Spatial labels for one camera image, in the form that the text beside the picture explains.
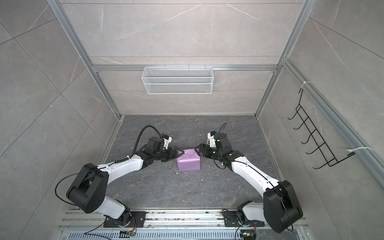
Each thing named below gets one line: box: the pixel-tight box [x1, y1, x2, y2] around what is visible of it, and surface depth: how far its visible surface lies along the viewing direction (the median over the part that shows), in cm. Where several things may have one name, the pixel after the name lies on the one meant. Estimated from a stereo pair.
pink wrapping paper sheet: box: [176, 148, 201, 172], surface depth 84 cm
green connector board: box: [240, 229, 256, 240], surface depth 72 cm
